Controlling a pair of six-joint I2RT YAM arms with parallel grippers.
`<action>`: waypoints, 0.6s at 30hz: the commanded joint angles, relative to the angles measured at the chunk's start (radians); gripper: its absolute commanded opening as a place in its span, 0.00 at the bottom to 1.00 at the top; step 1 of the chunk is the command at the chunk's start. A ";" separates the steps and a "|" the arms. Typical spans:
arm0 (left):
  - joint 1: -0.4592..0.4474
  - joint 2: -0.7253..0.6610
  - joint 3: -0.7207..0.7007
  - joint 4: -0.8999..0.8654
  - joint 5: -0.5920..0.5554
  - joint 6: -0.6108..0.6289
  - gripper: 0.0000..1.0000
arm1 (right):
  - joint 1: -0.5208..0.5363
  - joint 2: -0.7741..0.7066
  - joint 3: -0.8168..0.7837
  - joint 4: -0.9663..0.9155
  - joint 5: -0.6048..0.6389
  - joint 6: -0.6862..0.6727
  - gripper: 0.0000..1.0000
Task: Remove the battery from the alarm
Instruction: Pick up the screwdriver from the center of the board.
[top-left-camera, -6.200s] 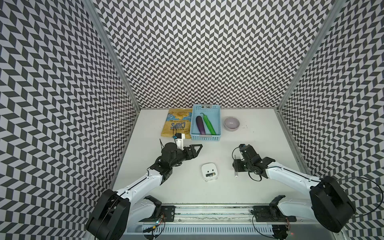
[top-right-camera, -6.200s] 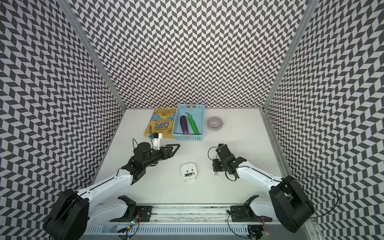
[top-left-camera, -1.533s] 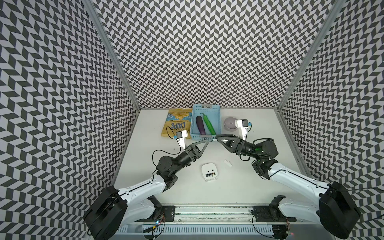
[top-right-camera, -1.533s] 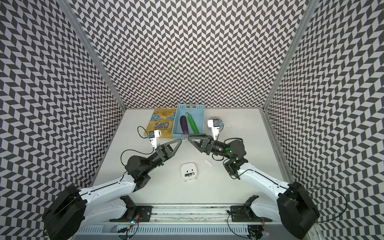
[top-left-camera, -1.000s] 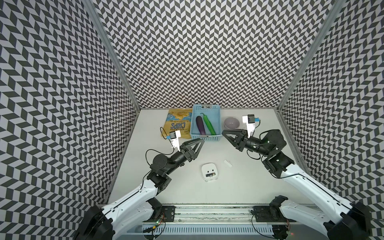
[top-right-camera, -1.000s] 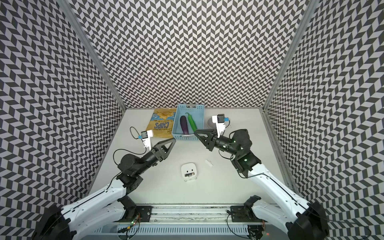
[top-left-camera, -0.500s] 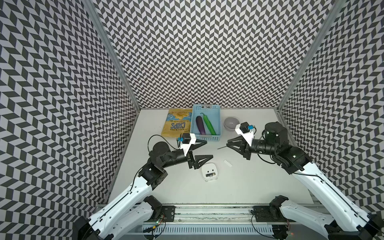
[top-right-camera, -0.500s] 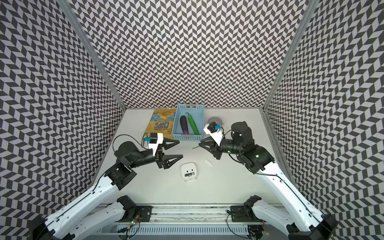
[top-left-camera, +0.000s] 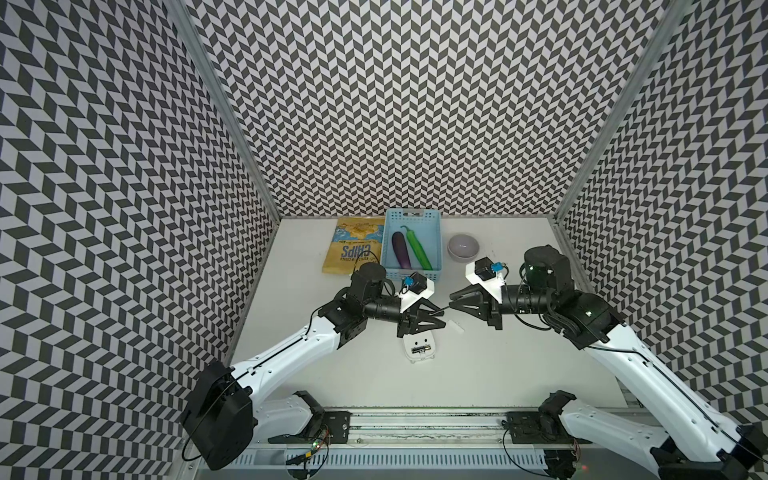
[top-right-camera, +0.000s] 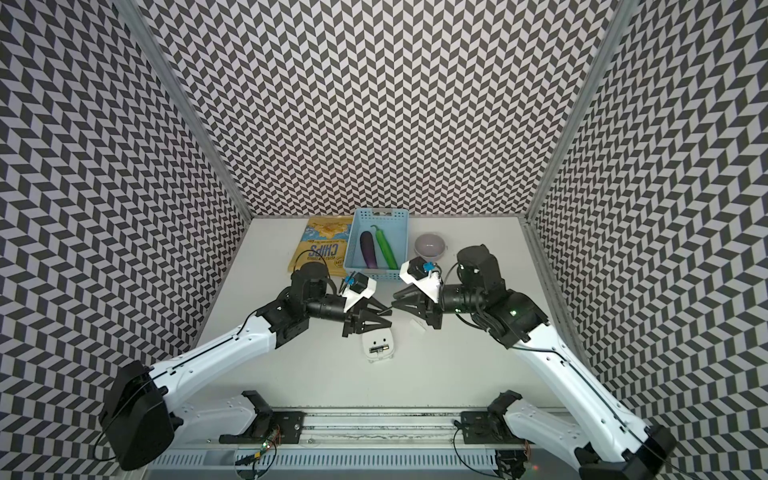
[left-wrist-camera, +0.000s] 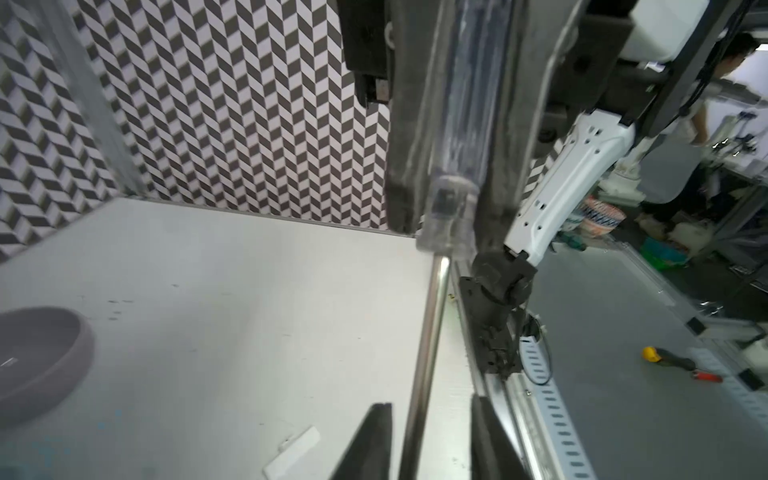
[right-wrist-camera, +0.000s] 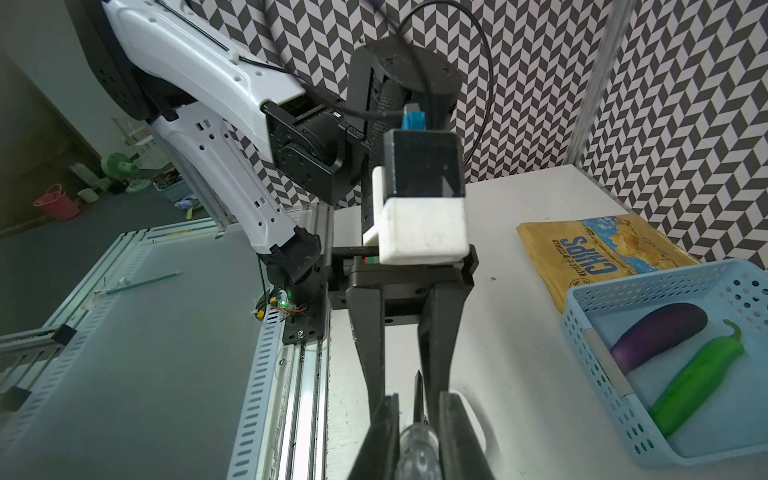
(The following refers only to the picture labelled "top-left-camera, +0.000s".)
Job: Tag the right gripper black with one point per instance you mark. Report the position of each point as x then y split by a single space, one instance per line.
488 307

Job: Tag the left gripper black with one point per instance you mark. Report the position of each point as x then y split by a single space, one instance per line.
411 317

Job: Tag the white battery cover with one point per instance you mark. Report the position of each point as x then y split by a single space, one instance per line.
456 327

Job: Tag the white square alarm clock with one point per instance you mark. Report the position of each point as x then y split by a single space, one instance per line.
411 341

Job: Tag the AA battery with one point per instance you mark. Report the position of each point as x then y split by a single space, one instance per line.
421 348

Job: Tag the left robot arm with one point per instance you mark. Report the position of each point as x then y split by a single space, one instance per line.
230 406

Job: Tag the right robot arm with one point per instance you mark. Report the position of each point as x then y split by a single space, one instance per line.
692 440

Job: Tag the lilac bowl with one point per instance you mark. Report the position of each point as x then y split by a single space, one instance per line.
463 248

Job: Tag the green toy cucumber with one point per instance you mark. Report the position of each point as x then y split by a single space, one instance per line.
417 249

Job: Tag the purple toy eggplant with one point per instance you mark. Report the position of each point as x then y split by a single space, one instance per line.
400 250

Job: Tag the light blue plastic basket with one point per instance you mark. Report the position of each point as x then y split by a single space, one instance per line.
426 223

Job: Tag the yellow chips bag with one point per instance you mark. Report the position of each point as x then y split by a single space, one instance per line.
355 241

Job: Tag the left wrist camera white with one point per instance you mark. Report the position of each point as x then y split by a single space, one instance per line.
414 288

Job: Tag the aluminium front rail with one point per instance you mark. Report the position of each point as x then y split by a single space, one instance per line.
376 425

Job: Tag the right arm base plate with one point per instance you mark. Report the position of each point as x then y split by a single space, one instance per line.
534 427

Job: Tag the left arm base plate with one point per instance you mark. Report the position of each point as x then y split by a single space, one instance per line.
332 424

